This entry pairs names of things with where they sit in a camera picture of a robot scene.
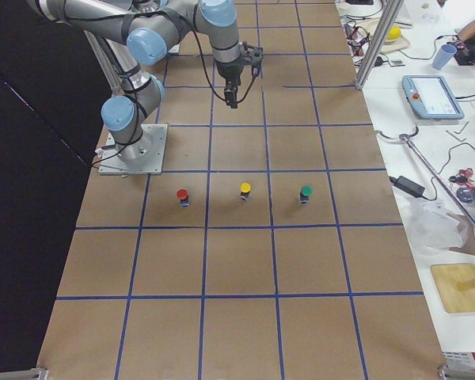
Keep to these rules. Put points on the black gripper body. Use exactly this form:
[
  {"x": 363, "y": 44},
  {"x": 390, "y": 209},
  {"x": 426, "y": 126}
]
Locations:
[{"x": 229, "y": 71}]

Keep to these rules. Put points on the yellow push button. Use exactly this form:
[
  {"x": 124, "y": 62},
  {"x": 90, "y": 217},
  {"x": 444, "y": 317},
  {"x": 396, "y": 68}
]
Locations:
[{"x": 245, "y": 189}]

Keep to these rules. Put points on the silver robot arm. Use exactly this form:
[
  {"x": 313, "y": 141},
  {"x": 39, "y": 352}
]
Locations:
[{"x": 142, "y": 36}]

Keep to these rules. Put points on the green push button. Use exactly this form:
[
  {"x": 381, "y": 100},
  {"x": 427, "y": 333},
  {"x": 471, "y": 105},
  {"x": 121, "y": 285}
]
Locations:
[{"x": 305, "y": 194}]

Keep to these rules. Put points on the red push button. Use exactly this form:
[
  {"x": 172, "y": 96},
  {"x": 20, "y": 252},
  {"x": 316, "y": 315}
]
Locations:
[{"x": 183, "y": 197}]

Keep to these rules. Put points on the person hand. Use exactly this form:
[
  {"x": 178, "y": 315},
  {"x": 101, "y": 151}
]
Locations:
[{"x": 467, "y": 32}]

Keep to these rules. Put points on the yellow ball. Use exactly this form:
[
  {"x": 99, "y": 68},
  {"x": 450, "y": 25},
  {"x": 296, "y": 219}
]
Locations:
[{"x": 393, "y": 34}]

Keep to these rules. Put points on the silver metal rod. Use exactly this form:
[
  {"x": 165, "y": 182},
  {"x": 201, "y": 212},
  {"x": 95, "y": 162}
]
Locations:
[{"x": 407, "y": 140}]

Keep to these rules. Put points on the blue teach pendant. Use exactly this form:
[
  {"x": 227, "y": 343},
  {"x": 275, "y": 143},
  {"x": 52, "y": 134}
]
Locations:
[{"x": 431, "y": 98}]

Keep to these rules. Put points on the light blue plastic cup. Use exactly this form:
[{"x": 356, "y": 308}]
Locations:
[{"x": 443, "y": 56}]

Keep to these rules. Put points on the black power adapter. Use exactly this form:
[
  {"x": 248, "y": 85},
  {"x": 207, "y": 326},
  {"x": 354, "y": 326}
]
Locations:
[{"x": 408, "y": 186}]

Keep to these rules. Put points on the clear plastic bag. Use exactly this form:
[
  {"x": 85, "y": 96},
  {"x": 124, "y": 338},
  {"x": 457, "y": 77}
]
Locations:
[{"x": 431, "y": 228}]

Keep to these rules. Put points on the wooden cutting board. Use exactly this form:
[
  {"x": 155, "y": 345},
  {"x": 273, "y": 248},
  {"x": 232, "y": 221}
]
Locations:
[{"x": 456, "y": 286}]

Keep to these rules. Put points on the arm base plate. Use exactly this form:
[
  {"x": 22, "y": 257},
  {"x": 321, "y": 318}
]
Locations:
[{"x": 145, "y": 156}]

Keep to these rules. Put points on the aluminium frame post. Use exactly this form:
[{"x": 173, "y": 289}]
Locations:
[{"x": 385, "y": 23}]

